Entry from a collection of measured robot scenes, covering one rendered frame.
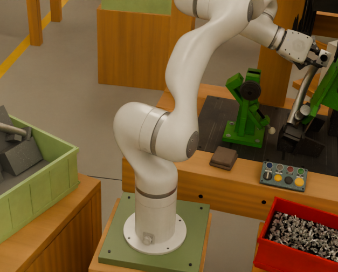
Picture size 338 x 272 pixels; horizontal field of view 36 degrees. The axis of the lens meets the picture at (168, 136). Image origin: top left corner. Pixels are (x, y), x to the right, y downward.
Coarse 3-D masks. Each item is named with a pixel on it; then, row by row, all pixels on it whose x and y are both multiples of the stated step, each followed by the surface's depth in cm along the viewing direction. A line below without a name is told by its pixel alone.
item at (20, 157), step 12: (0, 108) 184; (0, 120) 184; (0, 132) 183; (0, 144) 183; (12, 144) 186; (24, 144) 184; (36, 144) 187; (0, 156) 180; (12, 156) 179; (24, 156) 183; (36, 156) 187; (0, 168) 181; (12, 168) 179; (24, 168) 182
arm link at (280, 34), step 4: (280, 28) 181; (280, 32) 180; (284, 32) 182; (276, 36) 180; (280, 36) 180; (272, 40) 180; (276, 40) 180; (280, 40) 181; (272, 44) 181; (276, 44) 181; (272, 48) 182; (276, 48) 184
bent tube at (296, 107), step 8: (320, 56) 182; (328, 56) 182; (320, 64) 182; (312, 72) 192; (304, 80) 194; (304, 88) 194; (296, 96) 194; (304, 96) 193; (296, 104) 192; (288, 120) 191
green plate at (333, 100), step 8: (336, 64) 174; (328, 72) 181; (336, 72) 172; (328, 80) 176; (336, 80) 175; (320, 88) 183; (328, 88) 176; (336, 88) 176; (320, 96) 178; (328, 96) 178; (336, 96) 178; (312, 104) 185; (328, 104) 180; (336, 104) 179
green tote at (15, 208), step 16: (32, 128) 186; (48, 144) 185; (64, 144) 180; (48, 160) 190; (64, 160) 173; (32, 176) 163; (48, 176) 170; (64, 176) 177; (16, 192) 159; (32, 192) 166; (48, 192) 173; (64, 192) 180; (0, 208) 156; (16, 208) 162; (32, 208) 168; (48, 208) 176; (0, 224) 158; (16, 224) 165; (0, 240) 160
